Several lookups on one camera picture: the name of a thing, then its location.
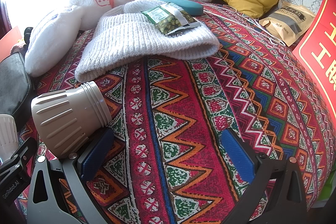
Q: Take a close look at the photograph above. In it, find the white energy saving bulb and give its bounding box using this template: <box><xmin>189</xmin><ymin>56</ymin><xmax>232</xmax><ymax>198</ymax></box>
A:
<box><xmin>0</xmin><ymin>114</ymin><xmax>19</xmax><ymax>163</ymax></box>

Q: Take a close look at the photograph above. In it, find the beige ribbed plastic cup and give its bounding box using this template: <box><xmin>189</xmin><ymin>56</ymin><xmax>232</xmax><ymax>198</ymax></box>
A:
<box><xmin>31</xmin><ymin>81</ymin><xmax>112</xmax><ymax>159</ymax></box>

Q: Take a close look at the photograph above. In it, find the black glasses case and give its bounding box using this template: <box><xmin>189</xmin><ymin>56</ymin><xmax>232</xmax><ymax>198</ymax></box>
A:
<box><xmin>0</xmin><ymin>52</ymin><xmax>34</xmax><ymax>123</ymax></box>

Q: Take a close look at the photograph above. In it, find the white plush rabbit toy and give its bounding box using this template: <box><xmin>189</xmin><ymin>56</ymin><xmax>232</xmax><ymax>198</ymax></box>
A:
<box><xmin>25</xmin><ymin>0</ymin><xmax>133</xmax><ymax>77</ymax></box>

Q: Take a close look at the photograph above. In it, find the white knitted beanie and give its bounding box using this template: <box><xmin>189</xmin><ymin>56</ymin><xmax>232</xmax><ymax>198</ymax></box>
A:
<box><xmin>75</xmin><ymin>0</ymin><xmax>220</xmax><ymax>83</ymax></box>

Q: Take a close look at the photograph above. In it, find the patterned ethnic tablecloth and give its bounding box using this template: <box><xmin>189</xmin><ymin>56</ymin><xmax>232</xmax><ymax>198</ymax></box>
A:
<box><xmin>21</xmin><ymin>5</ymin><xmax>335</xmax><ymax>223</ymax></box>

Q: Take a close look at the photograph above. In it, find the red box with gold characters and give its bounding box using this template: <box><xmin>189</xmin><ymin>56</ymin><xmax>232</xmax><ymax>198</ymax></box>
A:
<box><xmin>293</xmin><ymin>0</ymin><xmax>336</xmax><ymax>123</ymax></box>

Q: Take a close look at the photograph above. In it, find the brown kraft snack bag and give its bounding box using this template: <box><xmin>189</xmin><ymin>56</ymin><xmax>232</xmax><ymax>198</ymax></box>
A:
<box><xmin>259</xmin><ymin>2</ymin><xmax>315</xmax><ymax>46</ymax></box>

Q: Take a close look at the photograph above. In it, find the teal glasses case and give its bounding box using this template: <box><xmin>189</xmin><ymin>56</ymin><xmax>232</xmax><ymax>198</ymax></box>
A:
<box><xmin>160</xmin><ymin>0</ymin><xmax>203</xmax><ymax>16</ymax></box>

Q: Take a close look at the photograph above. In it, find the green pea snack packet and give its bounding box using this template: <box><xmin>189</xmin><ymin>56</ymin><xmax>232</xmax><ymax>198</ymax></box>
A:
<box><xmin>141</xmin><ymin>3</ymin><xmax>201</xmax><ymax>36</ymax></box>

